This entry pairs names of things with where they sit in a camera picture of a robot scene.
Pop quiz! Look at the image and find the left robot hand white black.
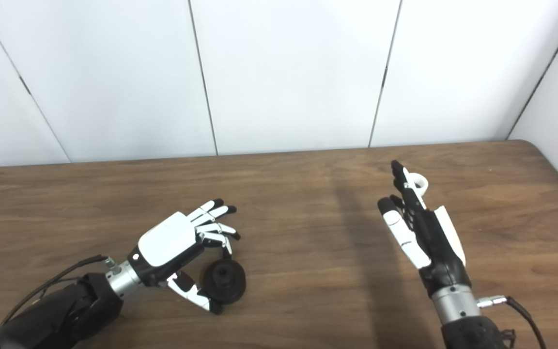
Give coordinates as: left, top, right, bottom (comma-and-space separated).
126, 199, 242, 316

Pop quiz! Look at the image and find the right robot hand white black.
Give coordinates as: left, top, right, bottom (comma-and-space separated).
377, 160, 472, 297

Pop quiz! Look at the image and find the white ring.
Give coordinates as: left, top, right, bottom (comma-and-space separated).
403, 174, 428, 197

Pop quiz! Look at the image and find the round black part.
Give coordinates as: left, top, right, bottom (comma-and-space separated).
201, 258, 248, 305

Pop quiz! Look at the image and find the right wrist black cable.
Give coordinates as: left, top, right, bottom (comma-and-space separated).
477, 295, 547, 349

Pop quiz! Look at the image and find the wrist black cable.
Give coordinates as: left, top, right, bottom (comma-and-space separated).
477, 295, 547, 349
0, 254, 122, 330

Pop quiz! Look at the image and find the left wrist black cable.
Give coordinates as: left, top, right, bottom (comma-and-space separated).
0, 254, 122, 330

